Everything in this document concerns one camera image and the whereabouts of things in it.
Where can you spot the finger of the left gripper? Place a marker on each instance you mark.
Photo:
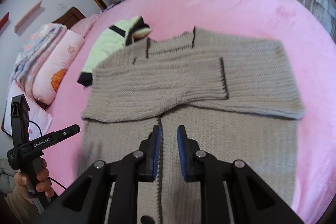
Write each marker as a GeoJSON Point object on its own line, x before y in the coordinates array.
{"type": "Point", "coordinates": [65, 133]}

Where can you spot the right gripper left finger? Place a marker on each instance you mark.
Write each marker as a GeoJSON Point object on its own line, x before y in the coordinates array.
{"type": "Point", "coordinates": [108, 192]}

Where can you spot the green black folded garment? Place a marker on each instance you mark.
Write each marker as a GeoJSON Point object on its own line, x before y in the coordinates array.
{"type": "Point", "coordinates": [119, 35]}

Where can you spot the pink bed sheet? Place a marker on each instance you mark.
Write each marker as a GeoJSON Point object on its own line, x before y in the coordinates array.
{"type": "Point", "coordinates": [303, 173]}

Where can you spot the folded floral quilt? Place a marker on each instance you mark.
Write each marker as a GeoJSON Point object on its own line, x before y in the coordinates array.
{"type": "Point", "coordinates": [36, 45]}

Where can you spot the grey knit cardigan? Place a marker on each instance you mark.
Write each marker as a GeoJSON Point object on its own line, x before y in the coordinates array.
{"type": "Point", "coordinates": [235, 96]}

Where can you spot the pink cartoon pillow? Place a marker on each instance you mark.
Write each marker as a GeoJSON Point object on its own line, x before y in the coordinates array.
{"type": "Point", "coordinates": [53, 70]}

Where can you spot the brown wooden headboard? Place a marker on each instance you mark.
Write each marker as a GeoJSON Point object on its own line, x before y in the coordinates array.
{"type": "Point", "coordinates": [70, 18]}

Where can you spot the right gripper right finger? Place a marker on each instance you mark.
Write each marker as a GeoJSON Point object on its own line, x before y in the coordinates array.
{"type": "Point", "coordinates": [231, 192]}

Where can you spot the white pink floral pillow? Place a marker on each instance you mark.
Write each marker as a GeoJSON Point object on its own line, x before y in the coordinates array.
{"type": "Point", "coordinates": [40, 120]}

